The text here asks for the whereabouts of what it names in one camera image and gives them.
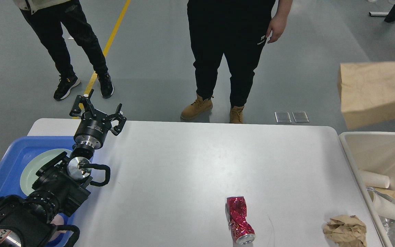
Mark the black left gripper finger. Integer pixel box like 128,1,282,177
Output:
69,89,100,120
103,103,127,136

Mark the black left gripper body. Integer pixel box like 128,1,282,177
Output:
74,119,112,150

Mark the brown paper bag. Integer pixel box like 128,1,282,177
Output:
337,61,395,129

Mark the green plate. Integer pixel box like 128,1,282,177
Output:
20,148,71,196

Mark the white paper cup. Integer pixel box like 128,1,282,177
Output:
358,169,390,189
368,191,395,220

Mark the aluminium foil tray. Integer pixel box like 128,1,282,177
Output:
367,187,395,247

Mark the crushed red can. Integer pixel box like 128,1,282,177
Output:
226,196,256,245

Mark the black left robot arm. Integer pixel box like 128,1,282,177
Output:
0,90,127,247

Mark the beige plastic bin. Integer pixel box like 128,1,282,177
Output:
339,132,395,247

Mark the person in black trousers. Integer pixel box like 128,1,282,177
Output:
14,0,114,101

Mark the blue plastic tray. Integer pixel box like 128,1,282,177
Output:
0,136,81,247

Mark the brown paper in bin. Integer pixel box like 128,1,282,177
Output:
374,187,395,200

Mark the right metal floor plate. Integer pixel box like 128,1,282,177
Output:
292,111,309,123

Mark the metal floor plate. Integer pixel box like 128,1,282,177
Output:
275,111,292,124
292,111,309,123

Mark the left metal floor plate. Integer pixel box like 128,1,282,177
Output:
275,111,292,124

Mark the person in tan boots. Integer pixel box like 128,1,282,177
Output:
181,0,293,124

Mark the crumpled brown paper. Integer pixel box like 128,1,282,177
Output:
323,215,367,247

